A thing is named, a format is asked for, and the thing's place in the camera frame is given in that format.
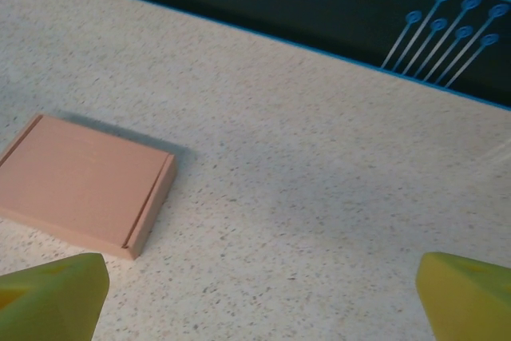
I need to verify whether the orange paper box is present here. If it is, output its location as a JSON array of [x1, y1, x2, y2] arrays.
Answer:
[[0, 113, 178, 260]]

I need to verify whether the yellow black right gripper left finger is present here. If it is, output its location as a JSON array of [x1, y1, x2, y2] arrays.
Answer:
[[0, 252, 111, 341]]

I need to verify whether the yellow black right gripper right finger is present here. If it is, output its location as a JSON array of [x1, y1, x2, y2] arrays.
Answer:
[[415, 252, 511, 341]]

